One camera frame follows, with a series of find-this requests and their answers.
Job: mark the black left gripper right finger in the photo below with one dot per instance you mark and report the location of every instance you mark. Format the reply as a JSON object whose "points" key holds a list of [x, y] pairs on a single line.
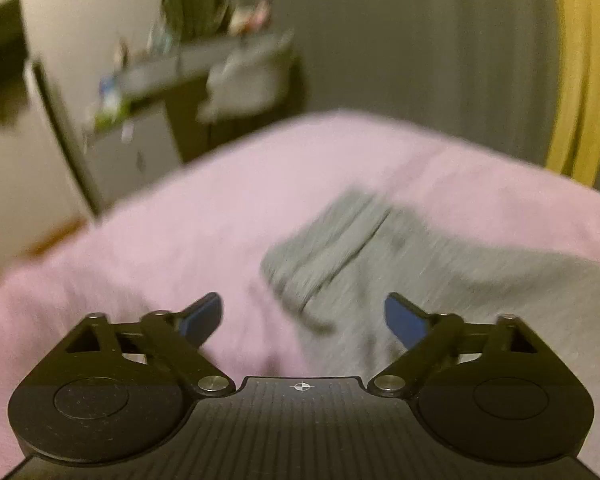
{"points": [[447, 356]]}

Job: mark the grey sweatpants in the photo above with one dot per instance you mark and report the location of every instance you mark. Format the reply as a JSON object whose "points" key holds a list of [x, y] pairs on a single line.
{"points": [[334, 275]]}

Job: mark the grey dresser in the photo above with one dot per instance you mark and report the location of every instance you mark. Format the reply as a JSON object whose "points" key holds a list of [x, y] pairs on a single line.
{"points": [[161, 133]]}

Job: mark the yellow curtain strip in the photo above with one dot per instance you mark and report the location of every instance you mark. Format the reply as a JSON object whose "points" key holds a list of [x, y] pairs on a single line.
{"points": [[574, 149]]}

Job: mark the grey curtain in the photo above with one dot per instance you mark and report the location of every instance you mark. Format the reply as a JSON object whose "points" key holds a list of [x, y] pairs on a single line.
{"points": [[483, 70]]}

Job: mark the pink plush blanket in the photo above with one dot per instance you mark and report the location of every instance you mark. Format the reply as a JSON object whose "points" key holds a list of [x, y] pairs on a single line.
{"points": [[208, 228]]}

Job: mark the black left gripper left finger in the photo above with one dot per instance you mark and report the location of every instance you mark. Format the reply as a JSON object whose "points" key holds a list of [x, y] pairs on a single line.
{"points": [[159, 355]]}

